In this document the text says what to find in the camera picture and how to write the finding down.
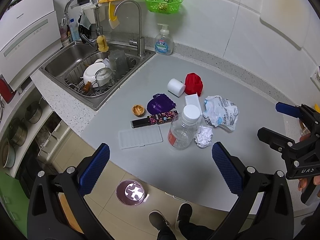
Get small white paper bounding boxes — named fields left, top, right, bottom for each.
left=194, top=126, right=213, bottom=148

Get large plastic wrapper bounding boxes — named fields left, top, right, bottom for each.
left=203, top=95, right=239, bottom=132

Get clear plastic bottle white cap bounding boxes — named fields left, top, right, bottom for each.
left=168, top=105, right=201, bottom=150

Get white ribbed plastic box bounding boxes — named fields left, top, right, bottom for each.
left=185, top=94, right=202, bottom=113

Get red mesh cloth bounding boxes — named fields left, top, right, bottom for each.
left=184, top=73, right=203, bottom=96

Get black colourful hair spray bottle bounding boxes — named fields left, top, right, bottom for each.
left=131, top=111, right=178, bottom=128

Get purple velvet pouch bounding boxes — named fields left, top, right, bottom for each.
left=147, top=93, right=176, bottom=115

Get white foam cylinder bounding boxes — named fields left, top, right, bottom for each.
left=167, top=79, right=185, bottom=97

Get pink round trash bin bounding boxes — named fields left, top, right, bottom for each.
left=116, top=179, right=146, bottom=206

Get chrome kitchen faucet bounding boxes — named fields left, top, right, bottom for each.
left=61, top=0, right=103, bottom=49

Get person's right hand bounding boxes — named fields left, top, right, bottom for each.
left=298, top=119, right=320, bottom=193

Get light blue basin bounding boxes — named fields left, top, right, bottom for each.
left=1, top=138, right=15, bottom=168

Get person's dark trouser leg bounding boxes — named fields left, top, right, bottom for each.
left=157, top=222, right=215, bottom=240

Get steel pot middle shelf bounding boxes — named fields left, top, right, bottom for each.
left=8, top=118, right=28, bottom=147

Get steel pot shelf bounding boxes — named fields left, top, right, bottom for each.
left=8, top=118, right=28, bottom=147
left=24, top=98, right=42, bottom=124

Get white ribbed plastic tray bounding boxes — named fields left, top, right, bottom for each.
left=118, top=126, right=163, bottom=150

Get steel pot upper shelf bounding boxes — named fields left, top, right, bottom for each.
left=24, top=98, right=42, bottom=124

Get small golden foil cup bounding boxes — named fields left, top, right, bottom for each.
left=132, top=105, right=145, bottom=117

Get red appliance on counter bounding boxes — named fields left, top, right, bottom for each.
left=0, top=77, right=15, bottom=103

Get white ceramic bowl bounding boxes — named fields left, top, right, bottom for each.
left=83, top=61, right=110, bottom=84

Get upturned clear glass jar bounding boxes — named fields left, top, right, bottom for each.
left=95, top=68, right=114, bottom=87

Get hand soap pump bottle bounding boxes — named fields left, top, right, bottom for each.
left=154, top=23, right=174, bottom=55

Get stainless steel sink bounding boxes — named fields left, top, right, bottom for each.
left=40, top=41, right=155, bottom=111

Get translucent grey plastic container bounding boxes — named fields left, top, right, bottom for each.
left=108, top=50, right=130, bottom=79

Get yellow sponge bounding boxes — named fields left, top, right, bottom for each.
left=96, top=35, right=109, bottom=53

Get steel gooseneck faucet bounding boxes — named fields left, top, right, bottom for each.
left=113, top=0, right=146, bottom=58

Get white dishwasher appliance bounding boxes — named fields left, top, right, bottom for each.
left=1, top=0, right=62, bottom=90

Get wire dish rack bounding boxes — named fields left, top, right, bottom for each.
left=64, top=53, right=138, bottom=98

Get green plastic wall basket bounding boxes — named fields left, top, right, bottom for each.
left=144, top=0, right=183, bottom=15

